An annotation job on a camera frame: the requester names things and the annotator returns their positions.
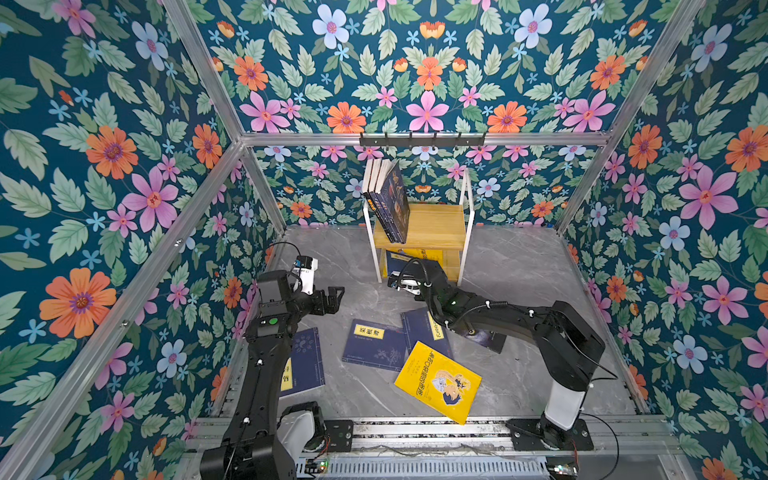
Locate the navy book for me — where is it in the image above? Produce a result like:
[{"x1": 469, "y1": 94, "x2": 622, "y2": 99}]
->
[
  {"x1": 342, "y1": 319, "x2": 408, "y2": 372},
  {"x1": 381, "y1": 250, "x2": 412, "y2": 278},
  {"x1": 401, "y1": 307, "x2": 453, "y2": 359},
  {"x1": 280, "y1": 327, "x2": 326, "y2": 397}
]

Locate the purple old man book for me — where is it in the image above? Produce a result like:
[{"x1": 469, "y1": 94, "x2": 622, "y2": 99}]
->
[
  {"x1": 373, "y1": 159, "x2": 399, "y2": 243},
  {"x1": 384, "y1": 159, "x2": 410, "y2": 244}
]

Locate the yellow book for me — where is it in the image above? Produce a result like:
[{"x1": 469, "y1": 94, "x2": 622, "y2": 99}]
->
[
  {"x1": 395, "y1": 342, "x2": 482, "y2": 425},
  {"x1": 379, "y1": 249, "x2": 461, "y2": 281}
]

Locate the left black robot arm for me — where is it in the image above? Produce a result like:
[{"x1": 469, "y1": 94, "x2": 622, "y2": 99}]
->
[{"x1": 200, "y1": 270, "x2": 345, "y2": 479}]

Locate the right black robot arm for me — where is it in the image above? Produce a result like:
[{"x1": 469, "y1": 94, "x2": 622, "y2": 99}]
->
[{"x1": 387, "y1": 259, "x2": 605, "y2": 450}]

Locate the yellow book on shelf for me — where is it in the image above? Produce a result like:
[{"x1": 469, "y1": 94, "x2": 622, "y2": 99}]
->
[{"x1": 379, "y1": 249, "x2": 461, "y2": 281}]

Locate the white wooden book shelf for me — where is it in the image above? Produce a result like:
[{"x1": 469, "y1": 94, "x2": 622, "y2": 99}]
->
[{"x1": 361, "y1": 173, "x2": 475, "y2": 284}]

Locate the black book gold title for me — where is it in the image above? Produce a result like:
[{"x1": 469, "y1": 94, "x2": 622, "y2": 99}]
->
[{"x1": 362, "y1": 159, "x2": 392, "y2": 240}]

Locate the dark wolf cover book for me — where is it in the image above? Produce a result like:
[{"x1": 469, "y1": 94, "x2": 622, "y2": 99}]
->
[{"x1": 463, "y1": 330, "x2": 507, "y2": 354}]

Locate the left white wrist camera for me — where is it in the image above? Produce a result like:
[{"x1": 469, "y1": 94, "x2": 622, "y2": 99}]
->
[{"x1": 291, "y1": 255, "x2": 319, "y2": 295}]

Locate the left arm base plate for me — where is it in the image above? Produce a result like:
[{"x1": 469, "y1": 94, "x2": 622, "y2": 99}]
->
[{"x1": 303, "y1": 419, "x2": 355, "y2": 454}]

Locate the black wall hook rail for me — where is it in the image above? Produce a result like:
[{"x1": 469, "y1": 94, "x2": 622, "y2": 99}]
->
[{"x1": 358, "y1": 132, "x2": 486, "y2": 149}]

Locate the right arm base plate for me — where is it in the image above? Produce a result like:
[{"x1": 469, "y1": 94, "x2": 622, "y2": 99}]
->
[{"x1": 505, "y1": 417, "x2": 594, "y2": 451}]

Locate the aluminium front rail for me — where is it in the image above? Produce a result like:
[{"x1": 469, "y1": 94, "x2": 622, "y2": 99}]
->
[{"x1": 296, "y1": 414, "x2": 696, "y2": 479}]

